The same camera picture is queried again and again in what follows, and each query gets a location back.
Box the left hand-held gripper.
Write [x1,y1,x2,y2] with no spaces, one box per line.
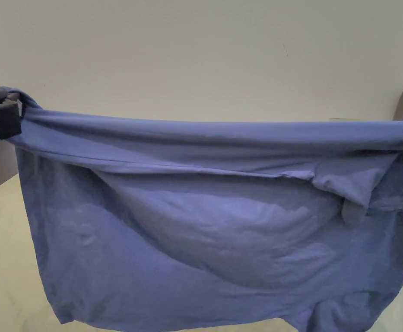
[0,86,24,164]

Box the blue shirt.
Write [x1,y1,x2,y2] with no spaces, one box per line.
[3,85,403,331]

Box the bed with beige sheet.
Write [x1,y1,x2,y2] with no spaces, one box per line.
[0,172,403,332]

